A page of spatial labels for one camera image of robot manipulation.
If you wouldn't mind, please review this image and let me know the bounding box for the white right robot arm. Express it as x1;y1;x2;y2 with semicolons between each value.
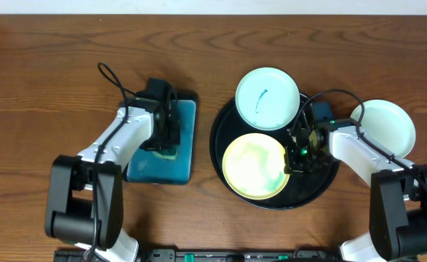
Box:
284;119;427;261

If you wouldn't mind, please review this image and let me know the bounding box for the light green plate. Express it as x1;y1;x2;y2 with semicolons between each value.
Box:
235;67;300;131
361;100;416;158

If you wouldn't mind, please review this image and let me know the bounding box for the black rectangular water tray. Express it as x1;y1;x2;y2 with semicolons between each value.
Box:
123;92;198;185

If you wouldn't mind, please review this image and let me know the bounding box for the round black tray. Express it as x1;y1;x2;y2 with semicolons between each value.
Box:
209;98;340;210

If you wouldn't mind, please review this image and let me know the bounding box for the green yellow sponge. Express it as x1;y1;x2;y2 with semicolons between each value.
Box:
153;146;178;161

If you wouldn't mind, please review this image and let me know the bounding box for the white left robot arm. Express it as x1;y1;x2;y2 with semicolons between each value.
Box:
44;99;196;261

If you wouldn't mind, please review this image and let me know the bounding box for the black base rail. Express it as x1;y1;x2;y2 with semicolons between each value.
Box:
52;242;345;262

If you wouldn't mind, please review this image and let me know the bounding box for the yellow plate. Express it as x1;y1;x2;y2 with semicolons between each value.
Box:
222;133;290;200

